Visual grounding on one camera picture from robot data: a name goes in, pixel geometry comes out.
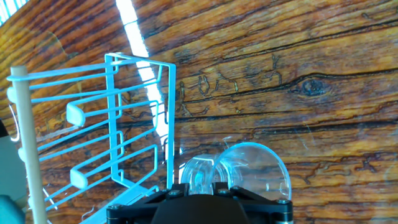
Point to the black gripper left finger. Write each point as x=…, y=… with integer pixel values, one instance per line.
x=136, y=211

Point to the glossy wood grain mat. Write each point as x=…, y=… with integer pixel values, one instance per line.
x=280, y=62

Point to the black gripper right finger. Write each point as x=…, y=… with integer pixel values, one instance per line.
x=269, y=210

